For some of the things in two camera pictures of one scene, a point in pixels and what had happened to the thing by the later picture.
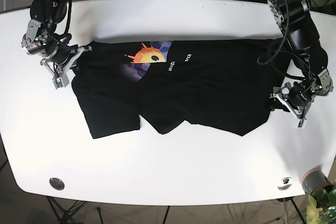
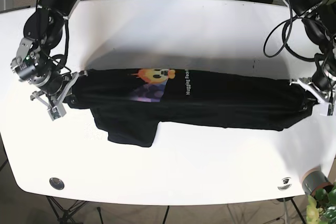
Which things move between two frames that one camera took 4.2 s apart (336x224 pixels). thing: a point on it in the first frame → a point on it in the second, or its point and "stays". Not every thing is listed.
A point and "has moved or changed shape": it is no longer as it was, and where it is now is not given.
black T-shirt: (226, 85) has moved or changed shape
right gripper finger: (60, 79) → (55, 112)
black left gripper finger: (281, 97) → (324, 105)
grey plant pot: (314, 179) stays
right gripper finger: (80, 49) → (68, 97)
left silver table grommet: (56, 183) stays
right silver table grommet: (285, 183) stays
